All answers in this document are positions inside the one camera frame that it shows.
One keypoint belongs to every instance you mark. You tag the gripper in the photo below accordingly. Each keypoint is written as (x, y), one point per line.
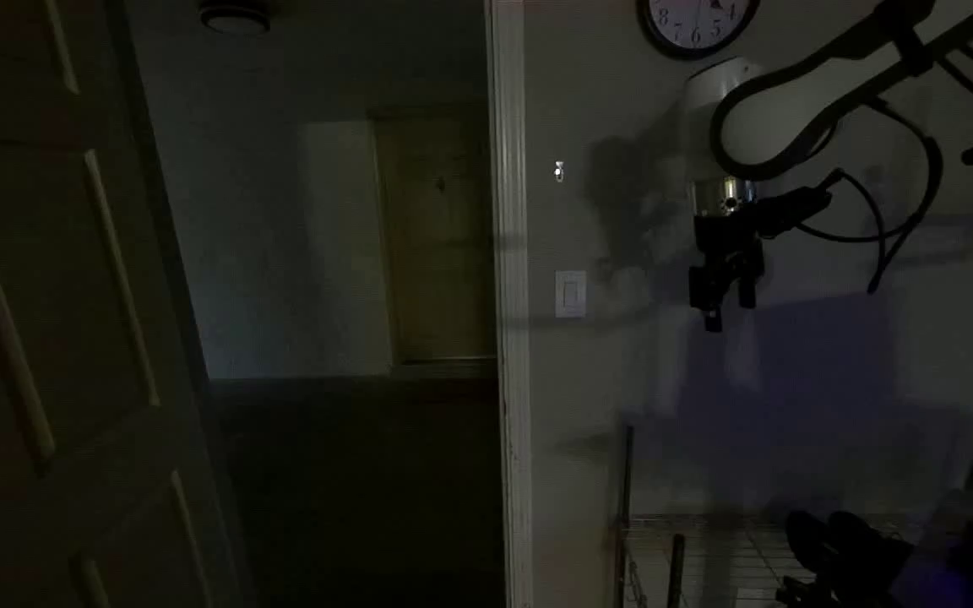
(727, 241)

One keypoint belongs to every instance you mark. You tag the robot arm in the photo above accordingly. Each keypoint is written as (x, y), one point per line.
(710, 101)

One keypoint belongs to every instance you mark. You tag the pair of black shoes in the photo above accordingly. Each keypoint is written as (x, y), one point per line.
(845, 557)

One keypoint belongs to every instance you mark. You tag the plain wooden door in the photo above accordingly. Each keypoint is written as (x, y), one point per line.
(440, 236)

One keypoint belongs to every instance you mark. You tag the round ceiling light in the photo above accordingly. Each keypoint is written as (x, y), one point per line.
(235, 15)

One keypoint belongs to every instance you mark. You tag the panelled wooden door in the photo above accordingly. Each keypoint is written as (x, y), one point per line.
(47, 321)

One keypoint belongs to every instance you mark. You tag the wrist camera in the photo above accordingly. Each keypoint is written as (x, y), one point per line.
(795, 211)

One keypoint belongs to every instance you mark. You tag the white wall switch plate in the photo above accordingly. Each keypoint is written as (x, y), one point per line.
(570, 294)

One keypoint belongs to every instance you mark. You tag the white door frame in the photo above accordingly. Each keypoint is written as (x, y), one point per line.
(512, 338)

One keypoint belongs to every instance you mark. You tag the round wall clock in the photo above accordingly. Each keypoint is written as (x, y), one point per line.
(698, 21)

